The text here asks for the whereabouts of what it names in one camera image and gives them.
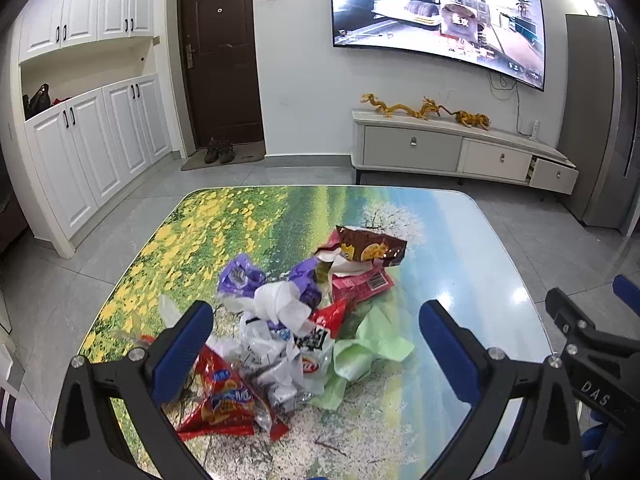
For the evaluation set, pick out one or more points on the white lower cabinet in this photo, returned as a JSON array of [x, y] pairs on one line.
[[100, 150]]

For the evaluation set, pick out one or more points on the small red wrapper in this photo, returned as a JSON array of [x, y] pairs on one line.
[[330, 317]]

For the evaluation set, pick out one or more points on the green plastic bag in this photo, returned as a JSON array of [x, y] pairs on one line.
[[360, 355]]

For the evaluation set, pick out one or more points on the red chip bag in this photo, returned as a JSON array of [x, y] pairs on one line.
[[225, 400]]

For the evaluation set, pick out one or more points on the brown door mat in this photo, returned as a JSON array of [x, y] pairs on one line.
[[250, 152]]

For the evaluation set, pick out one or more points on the white cabinet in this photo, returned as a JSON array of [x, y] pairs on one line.
[[100, 150], [85, 5]]

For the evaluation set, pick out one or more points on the pink snack packet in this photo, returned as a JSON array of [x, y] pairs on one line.
[[362, 285]]

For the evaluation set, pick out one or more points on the long golden dragon figurine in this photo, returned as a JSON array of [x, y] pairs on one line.
[[395, 108]]

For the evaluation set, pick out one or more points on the white television stand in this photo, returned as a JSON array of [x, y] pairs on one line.
[[410, 147]]

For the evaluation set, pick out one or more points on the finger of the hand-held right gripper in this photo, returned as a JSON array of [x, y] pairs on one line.
[[567, 310], [629, 291]]

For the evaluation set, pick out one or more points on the black and white wrapper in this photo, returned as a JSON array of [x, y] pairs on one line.
[[312, 342]]

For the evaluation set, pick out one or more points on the wall-mounted television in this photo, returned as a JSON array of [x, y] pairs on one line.
[[425, 10]]

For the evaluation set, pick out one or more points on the black handbag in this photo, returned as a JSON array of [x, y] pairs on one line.
[[37, 102]]

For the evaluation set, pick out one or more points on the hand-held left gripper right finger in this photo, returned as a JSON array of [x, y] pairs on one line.
[[450, 345]]

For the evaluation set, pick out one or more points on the clear plastic bag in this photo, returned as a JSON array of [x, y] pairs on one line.
[[169, 312]]

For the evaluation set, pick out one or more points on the clear chip bag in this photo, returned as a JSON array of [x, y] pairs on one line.
[[310, 366]]

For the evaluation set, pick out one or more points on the person's right hand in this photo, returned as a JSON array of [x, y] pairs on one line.
[[600, 442]]

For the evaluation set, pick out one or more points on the white plastic bag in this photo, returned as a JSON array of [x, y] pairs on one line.
[[255, 340]]

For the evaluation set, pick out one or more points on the grey refrigerator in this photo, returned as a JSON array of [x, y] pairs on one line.
[[595, 120]]

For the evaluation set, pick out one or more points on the dark brown sofa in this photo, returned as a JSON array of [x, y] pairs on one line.
[[11, 215]]

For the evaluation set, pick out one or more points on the small golden dragon figurine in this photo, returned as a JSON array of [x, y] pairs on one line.
[[435, 106]]

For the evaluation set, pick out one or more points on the white upper cabinet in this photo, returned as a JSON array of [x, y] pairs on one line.
[[85, 5]]

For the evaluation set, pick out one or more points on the dark brown entrance door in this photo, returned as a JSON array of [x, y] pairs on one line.
[[220, 60]]

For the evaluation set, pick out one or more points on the golden tiger figurine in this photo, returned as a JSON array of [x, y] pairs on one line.
[[472, 120]]

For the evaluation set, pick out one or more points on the white tissue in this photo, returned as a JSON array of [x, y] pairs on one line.
[[280, 305]]

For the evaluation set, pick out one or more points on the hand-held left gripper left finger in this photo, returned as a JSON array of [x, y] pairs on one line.
[[182, 355]]

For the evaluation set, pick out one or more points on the brown shoe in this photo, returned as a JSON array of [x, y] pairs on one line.
[[226, 151], [212, 151]]

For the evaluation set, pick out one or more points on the purple plastic wrapper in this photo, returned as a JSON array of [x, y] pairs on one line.
[[240, 275], [305, 275]]

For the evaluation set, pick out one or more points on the brown snack bag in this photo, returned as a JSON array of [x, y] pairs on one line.
[[370, 247]]

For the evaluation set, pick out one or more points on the white power strip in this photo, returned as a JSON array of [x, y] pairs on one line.
[[535, 129]]

